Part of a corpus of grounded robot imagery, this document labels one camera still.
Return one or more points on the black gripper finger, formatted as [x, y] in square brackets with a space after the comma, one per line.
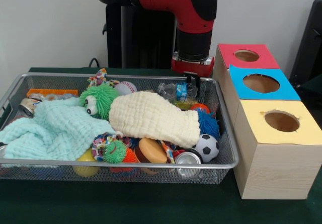
[190, 79]
[198, 86]

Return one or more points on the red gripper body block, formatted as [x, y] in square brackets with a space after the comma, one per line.
[193, 66]

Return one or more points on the crushed clear plastic bottle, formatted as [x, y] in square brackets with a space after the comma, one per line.
[176, 90]

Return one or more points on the cream waffle cloth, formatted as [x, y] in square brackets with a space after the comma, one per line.
[151, 115]

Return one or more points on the shallow metal mesh bin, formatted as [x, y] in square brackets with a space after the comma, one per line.
[163, 177]

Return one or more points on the wooden box with three holes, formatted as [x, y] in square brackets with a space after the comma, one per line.
[276, 171]

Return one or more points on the blue spiky ball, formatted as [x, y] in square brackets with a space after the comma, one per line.
[210, 123]

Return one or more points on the black white soccer ball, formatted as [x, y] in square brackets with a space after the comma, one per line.
[207, 148]

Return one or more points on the white baseball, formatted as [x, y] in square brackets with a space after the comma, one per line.
[127, 87]

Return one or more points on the silver drink can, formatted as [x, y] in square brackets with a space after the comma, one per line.
[188, 158]

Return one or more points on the large green spiky eyed toy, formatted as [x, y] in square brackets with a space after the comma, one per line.
[103, 98]

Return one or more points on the small green spiky toy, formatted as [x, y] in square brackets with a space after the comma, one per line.
[114, 152]

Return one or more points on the black stand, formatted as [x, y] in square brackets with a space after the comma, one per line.
[312, 32]

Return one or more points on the dark green tablecloth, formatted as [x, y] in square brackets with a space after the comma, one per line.
[125, 204]

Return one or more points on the orange plastic block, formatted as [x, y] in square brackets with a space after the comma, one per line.
[50, 92]

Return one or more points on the mint green waffle cloth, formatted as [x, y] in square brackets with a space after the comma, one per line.
[58, 131]

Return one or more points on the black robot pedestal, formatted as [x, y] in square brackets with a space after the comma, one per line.
[113, 45]

